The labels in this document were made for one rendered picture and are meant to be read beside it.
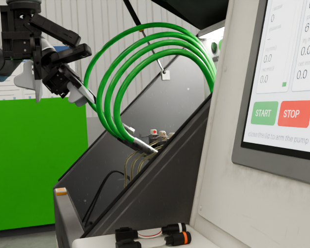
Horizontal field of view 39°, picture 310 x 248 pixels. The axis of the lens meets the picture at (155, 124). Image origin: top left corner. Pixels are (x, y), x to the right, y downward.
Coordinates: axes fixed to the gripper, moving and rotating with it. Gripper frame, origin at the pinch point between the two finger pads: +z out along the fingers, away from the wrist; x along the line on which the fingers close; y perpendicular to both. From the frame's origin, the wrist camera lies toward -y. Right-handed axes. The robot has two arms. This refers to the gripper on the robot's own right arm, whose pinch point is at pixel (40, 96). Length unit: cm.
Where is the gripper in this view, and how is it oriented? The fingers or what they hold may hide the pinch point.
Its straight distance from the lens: 100.8
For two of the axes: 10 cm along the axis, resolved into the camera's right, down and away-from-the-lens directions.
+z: 0.5, 10.0, 0.5
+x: 2.8, 0.4, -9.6
